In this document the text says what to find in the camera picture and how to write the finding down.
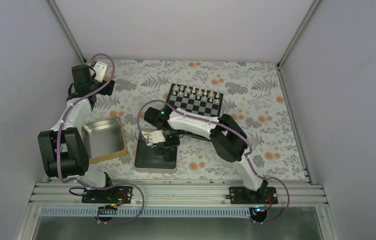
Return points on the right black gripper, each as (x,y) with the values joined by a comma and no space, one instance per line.
(175,142)

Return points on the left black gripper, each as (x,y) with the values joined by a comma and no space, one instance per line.
(104,91)

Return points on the silver tin with black pieces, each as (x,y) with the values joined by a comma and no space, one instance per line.
(156,159)

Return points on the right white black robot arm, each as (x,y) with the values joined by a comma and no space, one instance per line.
(228,139)

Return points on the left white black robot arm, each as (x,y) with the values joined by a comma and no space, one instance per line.
(63,152)

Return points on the black grey chess board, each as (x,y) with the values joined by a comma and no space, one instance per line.
(190,110)

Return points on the empty gold silver tin lid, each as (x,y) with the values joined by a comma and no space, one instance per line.
(104,139)

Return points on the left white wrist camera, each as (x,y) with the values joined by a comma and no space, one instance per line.
(100,69)

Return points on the aluminium rail frame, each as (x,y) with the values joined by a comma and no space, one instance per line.
(183,194)

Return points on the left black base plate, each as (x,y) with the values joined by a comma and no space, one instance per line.
(117,195)

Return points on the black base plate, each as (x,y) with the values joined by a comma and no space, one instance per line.
(117,195)
(242,195)

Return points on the grey slotted cable duct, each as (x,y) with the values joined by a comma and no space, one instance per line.
(149,212)

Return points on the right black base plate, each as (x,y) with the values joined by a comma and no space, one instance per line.
(242,195)

